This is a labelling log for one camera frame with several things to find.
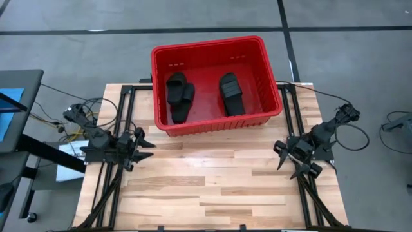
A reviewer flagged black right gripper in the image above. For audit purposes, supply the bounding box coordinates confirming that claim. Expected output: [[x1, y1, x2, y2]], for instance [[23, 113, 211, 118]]
[[273, 140, 323, 180]]

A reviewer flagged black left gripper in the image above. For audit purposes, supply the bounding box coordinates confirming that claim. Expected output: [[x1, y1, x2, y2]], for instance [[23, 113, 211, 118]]
[[117, 128, 156, 171]]

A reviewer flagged black slide sandal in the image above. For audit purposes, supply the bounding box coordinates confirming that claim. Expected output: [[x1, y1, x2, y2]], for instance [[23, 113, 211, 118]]
[[220, 73, 241, 116], [165, 72, 188, 106], [219, 72, 246, 117], [169, 82, 196, 125]]

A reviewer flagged red plastic bin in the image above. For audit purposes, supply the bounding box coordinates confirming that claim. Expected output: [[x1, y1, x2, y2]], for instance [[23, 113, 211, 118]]
[[150, 35, 283, 137]]

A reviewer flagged white paper sheet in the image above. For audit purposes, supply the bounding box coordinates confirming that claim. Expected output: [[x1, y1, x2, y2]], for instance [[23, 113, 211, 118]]
[[56, 140, 89, 183]]

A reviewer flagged grey metal stand foot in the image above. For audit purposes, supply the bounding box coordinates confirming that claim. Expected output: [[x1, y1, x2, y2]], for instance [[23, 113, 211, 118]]
[[381, 112, 412, 133]]

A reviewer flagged dark grey desk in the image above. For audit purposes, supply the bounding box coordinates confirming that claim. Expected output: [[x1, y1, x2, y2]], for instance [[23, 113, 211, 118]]
[[0, 151, 30, 232]]

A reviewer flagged black aluminium extrusion frame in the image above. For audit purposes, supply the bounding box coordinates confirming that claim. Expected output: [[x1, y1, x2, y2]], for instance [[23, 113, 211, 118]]
[[275, 83, 347, 230], [77, 84, 154, 230]]

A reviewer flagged yellow cable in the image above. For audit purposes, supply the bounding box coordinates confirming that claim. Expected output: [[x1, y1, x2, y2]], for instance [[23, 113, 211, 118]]
[[29, 111, 91, 142]]

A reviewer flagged thin black cable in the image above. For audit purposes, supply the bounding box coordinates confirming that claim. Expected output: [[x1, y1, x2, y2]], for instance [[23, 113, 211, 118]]
[[274, 81, 352, 106], [40, 82, 104, 102]]

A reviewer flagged black floor cable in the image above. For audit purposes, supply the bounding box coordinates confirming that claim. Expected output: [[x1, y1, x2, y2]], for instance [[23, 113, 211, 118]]
[[379, 111, 412, 155]]

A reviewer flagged black stand frame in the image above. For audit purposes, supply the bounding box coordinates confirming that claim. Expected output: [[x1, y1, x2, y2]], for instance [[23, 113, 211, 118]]
[[15, 133, 88, 220]]

